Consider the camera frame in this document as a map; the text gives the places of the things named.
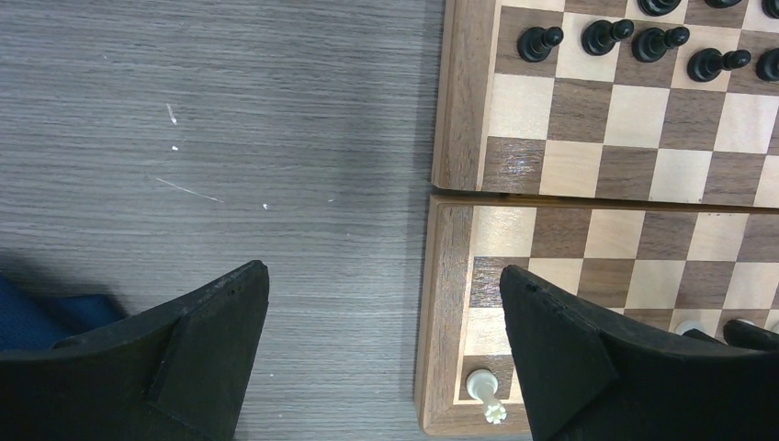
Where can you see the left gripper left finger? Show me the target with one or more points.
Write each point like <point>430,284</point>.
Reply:
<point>178,371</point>

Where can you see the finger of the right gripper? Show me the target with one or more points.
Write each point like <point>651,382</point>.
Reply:
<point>744,335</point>
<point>702,336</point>

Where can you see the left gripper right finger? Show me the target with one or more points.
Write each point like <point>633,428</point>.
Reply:
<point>588,373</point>

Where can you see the white knight chess piece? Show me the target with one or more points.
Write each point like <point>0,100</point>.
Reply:
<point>688,326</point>

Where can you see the white rook chess piece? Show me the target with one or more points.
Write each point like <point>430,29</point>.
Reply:
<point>482,385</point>

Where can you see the wooden chess board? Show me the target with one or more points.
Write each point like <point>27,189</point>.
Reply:
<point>625,151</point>

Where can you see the dark blue cloth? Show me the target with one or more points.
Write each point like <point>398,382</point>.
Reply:
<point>39,322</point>

